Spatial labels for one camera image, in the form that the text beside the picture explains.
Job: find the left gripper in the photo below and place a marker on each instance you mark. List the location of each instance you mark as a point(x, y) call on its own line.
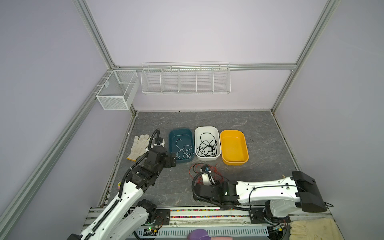
point(168, 163)

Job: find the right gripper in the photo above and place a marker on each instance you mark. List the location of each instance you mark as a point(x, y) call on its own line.
point(195, 188)

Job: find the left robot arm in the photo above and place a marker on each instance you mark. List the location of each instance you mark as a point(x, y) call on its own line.
point(127, 212)

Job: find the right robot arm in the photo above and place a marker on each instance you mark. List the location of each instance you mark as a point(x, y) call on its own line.
point(270, 201)

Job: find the teal plastic bin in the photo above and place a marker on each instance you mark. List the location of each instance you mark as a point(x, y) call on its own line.
point(181, 143)

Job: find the white knit glove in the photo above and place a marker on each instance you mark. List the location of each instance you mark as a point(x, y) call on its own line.
point(139, 147)

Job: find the white plastic bin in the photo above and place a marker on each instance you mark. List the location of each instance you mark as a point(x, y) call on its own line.
point(207, 143)

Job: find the purple object at base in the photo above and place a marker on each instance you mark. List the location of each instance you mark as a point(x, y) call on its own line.
point(201, 234)

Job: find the yellow plastic bin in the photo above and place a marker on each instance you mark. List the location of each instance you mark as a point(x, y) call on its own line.
point(234, 147)

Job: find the small white mesh basket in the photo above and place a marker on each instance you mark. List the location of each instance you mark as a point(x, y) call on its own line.
point(118, 90)

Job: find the cream glove at base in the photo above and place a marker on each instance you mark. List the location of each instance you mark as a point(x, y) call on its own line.
point(319, 229)

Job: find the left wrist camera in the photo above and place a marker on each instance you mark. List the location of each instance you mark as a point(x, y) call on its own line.
point(159, 142)

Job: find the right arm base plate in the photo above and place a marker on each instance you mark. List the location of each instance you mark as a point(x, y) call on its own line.
point(264, 216)

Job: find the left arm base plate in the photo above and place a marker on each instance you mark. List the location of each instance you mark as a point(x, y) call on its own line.
point(161, 217)

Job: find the long white wire basket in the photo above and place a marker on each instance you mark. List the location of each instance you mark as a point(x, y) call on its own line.
point(186, 78)

